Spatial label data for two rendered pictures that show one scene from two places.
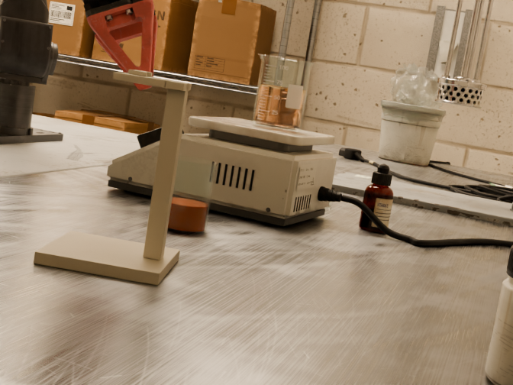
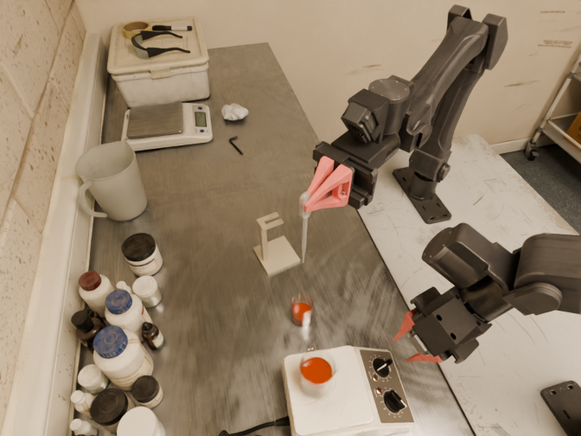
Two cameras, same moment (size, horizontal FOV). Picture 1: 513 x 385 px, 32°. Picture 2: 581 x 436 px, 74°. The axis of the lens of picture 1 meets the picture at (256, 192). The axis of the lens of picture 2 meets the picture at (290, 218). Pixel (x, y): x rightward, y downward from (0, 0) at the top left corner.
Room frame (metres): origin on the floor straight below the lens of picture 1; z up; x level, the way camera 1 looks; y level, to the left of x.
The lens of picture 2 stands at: (1.04, -0.15, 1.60)
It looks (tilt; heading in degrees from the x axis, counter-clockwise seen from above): 48 degrees down; 149
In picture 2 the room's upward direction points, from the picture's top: straight up
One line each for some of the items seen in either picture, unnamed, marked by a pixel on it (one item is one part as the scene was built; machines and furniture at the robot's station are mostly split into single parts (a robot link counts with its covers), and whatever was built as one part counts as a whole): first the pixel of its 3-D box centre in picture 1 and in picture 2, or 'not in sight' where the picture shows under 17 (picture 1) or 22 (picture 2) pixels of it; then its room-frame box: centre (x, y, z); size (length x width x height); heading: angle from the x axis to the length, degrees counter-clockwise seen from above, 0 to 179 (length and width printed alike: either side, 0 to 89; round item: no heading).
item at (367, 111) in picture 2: not in sight; (358, 134); (0.70, 0.16, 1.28); 0.07 x 0.06 x 0.11; 17
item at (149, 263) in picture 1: (124, 167); (275, 238); (0.58, 0.09, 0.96); 0.08 x 0.08 x 0.13; 87
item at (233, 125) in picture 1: (263, 130); (327, 387); (0.89, 0.00, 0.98); 0.12 x 0.12 x 0.01; 69
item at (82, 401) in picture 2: not in sight; (86, 403); (0.70, -0.34, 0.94); 0.03 x 0.03 x 0.07
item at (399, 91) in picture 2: not in sight; (395, 115); (0.68, 0.25, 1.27); 0.12 x 0.09 x 0.12; 107
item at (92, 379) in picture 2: not in sight; (93, 379); (0.66, -0.32, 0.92); 0.04 x 0.04 x 0.04
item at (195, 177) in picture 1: (186, 194); (302, 310); (0.74, 0.06, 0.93); 0.04 x 0.04 x 0.06
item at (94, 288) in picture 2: not in sight; (98, 292); (0.51, -0.27, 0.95); 0.06 x 0.06 x 0.10
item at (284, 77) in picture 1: (279, 92); (318, 374); (0.88, -0.01, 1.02); 0.06 x 0.05 x 0.08; 59
